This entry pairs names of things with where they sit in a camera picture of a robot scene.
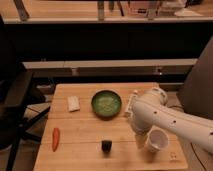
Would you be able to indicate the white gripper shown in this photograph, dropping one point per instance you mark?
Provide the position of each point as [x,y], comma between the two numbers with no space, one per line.
[141,140]

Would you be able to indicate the green round plate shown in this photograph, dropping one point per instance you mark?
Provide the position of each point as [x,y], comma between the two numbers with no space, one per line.
[106,103]

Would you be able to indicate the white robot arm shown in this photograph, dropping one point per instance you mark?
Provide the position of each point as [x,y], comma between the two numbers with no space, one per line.
[150,109]

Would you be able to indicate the small black eraser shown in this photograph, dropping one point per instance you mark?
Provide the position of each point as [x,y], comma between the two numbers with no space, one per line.
[106,146]

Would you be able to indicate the red chili pepper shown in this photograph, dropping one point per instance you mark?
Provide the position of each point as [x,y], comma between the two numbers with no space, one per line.
[55,139]

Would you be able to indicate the white tube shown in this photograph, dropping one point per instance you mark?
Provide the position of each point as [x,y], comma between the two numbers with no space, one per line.
[128,109]

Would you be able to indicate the white rectangular sponge block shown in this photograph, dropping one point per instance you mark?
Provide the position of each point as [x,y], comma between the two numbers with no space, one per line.
[73,104]

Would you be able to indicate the white plastic cup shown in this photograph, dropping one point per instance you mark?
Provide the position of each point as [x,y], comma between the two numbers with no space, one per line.
[157,141]

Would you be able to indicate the black office chair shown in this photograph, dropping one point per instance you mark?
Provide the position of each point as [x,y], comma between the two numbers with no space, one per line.
[17,91]

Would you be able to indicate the grey monitor back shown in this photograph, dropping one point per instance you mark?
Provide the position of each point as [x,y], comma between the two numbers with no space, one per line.
[196,94]

